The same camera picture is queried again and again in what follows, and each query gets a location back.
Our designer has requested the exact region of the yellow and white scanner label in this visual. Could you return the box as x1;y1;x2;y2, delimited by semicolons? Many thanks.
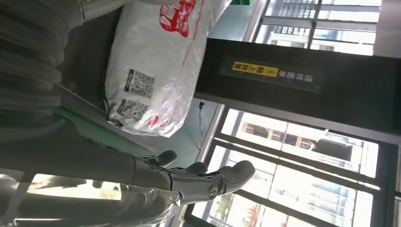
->
218;57;323;94

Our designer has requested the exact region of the thin black cable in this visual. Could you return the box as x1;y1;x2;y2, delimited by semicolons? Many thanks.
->
197;100;207;151

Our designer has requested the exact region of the black scanner machine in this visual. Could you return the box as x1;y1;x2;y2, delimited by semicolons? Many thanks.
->
58;6;401;151

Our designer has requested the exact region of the window with dark frame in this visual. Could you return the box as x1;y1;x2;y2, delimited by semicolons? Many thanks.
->
184;0;401;227

